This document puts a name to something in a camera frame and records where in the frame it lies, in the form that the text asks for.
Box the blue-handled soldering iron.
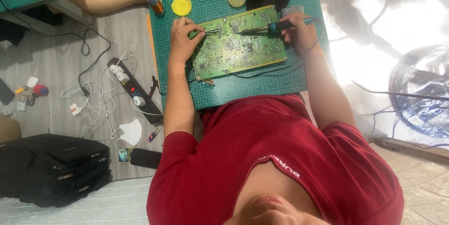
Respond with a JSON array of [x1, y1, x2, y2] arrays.
[[235, 17, 313, 36]]

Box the yellow round tin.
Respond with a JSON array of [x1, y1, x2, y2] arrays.
[[171, 0, 192, 17]]

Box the black phone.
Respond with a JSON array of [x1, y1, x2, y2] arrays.
[[0, 78, 15, 106]]

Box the red and blue ball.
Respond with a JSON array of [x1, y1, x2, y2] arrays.
[[33, 84, 49, 97]]

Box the black suitcase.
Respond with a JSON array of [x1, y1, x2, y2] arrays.
[[0, 133, 113, 208]]

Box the wooden plank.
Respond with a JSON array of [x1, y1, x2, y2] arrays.
[[369, 136, 449, 166]]

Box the person's right hand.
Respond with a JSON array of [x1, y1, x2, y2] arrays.
[[279, 12, 318, 57]]

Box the red-handled black pliers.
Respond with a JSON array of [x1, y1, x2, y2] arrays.
[[148, 75, 160, 99]]

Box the clear plastic piece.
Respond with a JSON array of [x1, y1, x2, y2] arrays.
[[281, 4, 305, 17]]

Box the tangle of white cables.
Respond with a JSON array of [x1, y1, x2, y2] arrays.
[[60, 50, 163, 142]]

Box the key bunch with tags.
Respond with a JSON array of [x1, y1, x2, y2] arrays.
[[16, 94, 36, 111]]

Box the orange board under mat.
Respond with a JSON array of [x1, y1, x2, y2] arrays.
[[146, 13, 160, 80]]

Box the metal tweezers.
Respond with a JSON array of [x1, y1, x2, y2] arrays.
[[204, 28, 227, 37]]

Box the black power strip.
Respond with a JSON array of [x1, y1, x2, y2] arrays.
[[107, 57, 164, 125]]

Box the person's left hand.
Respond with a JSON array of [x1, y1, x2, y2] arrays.
[[168, 17, 206, 65]]

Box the black floor cable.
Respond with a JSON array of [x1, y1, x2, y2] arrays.
[[21, 28, 112, 98]]

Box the plastic-wrapped floor fan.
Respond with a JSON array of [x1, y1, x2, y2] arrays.
[[388, 44, 449, 138]]

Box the green cutting mat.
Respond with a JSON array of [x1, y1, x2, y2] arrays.
[[149, 0, 330, 111]]

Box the black pouch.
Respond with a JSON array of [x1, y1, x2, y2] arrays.
[[130, 148, 163, 170]]

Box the brown rounded object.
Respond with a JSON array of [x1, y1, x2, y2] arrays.
[[0, 116, 22, 144]]

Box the black cables by fan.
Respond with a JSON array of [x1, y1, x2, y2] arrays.
[[350, 79, 449, 148]]

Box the person's red shirt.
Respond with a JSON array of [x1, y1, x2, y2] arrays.
[[147, 93, 405, 225]]

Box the white face mask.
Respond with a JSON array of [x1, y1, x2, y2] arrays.
[[112, 119, 143, 146]]

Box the small printed lighter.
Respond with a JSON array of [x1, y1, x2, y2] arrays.
[[147, 128, 161, 144]]

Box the green circuit board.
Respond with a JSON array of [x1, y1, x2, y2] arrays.
[[189, 5, 289, 81]]

